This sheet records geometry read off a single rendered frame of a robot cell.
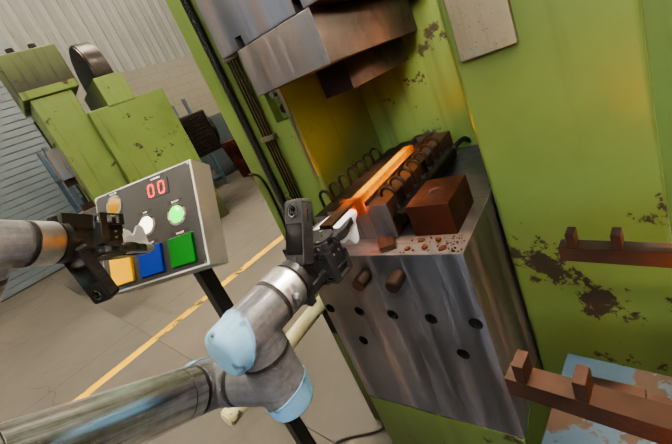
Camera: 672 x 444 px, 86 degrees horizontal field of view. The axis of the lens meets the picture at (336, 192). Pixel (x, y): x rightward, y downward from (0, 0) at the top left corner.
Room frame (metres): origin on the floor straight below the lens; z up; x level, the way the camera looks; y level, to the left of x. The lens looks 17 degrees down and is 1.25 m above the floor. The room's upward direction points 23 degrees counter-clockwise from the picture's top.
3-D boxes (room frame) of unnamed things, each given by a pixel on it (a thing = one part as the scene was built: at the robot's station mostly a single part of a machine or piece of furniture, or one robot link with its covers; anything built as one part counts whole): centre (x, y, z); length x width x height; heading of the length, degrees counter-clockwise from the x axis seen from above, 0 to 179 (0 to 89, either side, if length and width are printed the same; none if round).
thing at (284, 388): (0.47, 0.21, 0.88); 0.11 x 0.08 x 0.11; 67
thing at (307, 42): (0.88, -0.14, 1.32); 0.42 x 0.20 x 0.10; 139
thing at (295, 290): (0.51, 0.14, 0.98); 0.08 x 0.05 x 0.08; 49
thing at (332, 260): (0.58, 0.09, 0.97); 0.12 x 0.08 x 0.09; 139
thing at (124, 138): (5.48, 2.34, 1.45); 2.20 x 1.23 x 2.90; 133
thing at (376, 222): (0.88, -0.14, 0.96); 0.42 x 0.20 x 0.09; 139
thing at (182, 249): (0.88, 0.41, 1.01); 0.07 x 0.05 x 0.07; 74
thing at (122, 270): (0.93, 0.60, 1.01); 0.07 x 0.05 x 0.07; 74
